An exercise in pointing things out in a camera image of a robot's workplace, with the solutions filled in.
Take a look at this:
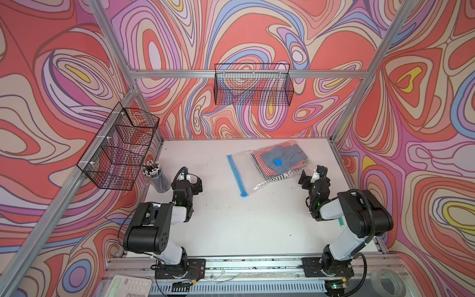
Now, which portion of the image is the red white striped tank top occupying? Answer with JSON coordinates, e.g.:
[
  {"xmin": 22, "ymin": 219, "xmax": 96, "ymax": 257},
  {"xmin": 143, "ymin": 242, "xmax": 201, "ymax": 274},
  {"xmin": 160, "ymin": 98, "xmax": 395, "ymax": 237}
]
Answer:
[{"xmin": 251, "ymin": 142, "xmax": 309, "ymax": 181}]

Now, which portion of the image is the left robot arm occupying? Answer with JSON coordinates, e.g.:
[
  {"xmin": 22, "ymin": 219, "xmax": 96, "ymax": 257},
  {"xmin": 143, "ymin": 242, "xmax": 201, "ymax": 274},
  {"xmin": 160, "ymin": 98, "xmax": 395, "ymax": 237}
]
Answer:
[{"xmin": 122, "ymin": 167, "xmax": 203, "ymax": 270}]

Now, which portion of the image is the white calculator keypad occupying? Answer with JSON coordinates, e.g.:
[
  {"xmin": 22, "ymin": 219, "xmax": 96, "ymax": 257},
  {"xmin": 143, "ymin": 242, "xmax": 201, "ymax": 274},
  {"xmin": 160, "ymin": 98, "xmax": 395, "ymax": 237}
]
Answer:
[{"xmin": 104, "ymin": 275, "xmax": 152, "ymax": 297}]

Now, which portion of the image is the black wire basket left wall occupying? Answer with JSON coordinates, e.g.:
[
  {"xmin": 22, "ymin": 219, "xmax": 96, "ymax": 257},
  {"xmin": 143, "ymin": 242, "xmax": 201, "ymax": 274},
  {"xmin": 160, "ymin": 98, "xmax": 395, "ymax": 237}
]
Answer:
[{"xmin": 77, "ymin": 103, "xmax": 160, "ymax": 191}]

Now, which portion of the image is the aluminium front rail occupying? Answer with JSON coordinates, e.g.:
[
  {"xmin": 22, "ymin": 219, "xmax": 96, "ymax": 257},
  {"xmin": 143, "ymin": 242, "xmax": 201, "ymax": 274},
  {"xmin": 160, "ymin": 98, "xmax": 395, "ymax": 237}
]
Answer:
[{"xmin": 103, "ymin": 252, "xmax": 408, "ymax": 282}]

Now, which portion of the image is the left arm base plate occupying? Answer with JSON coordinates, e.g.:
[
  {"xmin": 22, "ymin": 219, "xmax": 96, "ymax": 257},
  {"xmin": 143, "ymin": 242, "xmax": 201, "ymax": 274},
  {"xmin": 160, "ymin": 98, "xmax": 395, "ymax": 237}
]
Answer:
[{"xmin": 150, "ymin": 258, "xmax": 206, "ymax": 280}]

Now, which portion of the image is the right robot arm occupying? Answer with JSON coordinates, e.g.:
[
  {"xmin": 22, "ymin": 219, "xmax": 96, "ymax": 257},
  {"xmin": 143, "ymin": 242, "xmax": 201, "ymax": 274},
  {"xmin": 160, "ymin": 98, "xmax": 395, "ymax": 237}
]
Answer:
[{"xmin": 298, "ymin": 165, "xmax": 394, "ymax": 277}]

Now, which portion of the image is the black wire basket wall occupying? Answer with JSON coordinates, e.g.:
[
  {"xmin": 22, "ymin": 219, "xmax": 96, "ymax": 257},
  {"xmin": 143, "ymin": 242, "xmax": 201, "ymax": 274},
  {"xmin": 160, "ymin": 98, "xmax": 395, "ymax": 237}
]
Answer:
[
  {"xmin": 77, "ymin": 103, "xmax": 160, "ymax": 191},
  {"xmin": 214, "ymin": 62, "xmax": 294, "ymax": 106}
]

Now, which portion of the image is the grey-blue ribbed tank top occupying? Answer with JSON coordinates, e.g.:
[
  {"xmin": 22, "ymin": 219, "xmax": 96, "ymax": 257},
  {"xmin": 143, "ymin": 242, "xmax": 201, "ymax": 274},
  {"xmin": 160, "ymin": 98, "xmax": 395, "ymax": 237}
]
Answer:
[{"xmin": 260, "ymin": 144, "xmax": 308, "ymax": 174}]

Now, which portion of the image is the clear tape roll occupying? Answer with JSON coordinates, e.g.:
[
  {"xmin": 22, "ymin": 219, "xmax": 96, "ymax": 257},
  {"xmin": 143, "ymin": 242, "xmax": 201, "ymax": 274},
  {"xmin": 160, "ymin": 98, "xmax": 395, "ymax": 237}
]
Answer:
[{"xmin": 370, "ymin": 269, "xmax": 407, "ymax": 297}]

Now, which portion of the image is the black wire basket back wall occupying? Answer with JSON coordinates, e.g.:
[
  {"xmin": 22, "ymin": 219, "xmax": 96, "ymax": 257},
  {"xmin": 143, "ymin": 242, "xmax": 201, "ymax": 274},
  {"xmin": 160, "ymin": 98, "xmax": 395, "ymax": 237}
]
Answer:
[{"xmin": 214, "ymin": 62, "xmax": 294, "ymax": 106}]

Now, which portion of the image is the cup of pens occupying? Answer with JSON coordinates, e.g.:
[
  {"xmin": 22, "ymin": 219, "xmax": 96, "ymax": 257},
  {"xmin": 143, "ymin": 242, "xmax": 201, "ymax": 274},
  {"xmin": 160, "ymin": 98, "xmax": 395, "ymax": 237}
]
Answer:
[{"xmin": 142, "ymin": 161, "xmax": 171, "ymax": 193}]

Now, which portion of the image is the clear vacuum bag blue zip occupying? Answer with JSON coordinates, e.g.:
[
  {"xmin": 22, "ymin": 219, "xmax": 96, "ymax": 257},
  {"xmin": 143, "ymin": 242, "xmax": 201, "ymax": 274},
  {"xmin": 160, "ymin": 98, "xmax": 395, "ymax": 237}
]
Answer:
[{"xmin": 226, "ymin": 141, "xmax": 310, "ymax": 198}]

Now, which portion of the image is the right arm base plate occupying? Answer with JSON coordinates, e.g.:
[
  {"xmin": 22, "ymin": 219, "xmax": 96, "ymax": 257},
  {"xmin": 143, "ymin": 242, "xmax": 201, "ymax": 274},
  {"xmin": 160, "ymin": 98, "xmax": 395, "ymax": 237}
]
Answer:
[{"xmin": 302, "ymin": 257, "xmax": 355, "ymax": 278}]

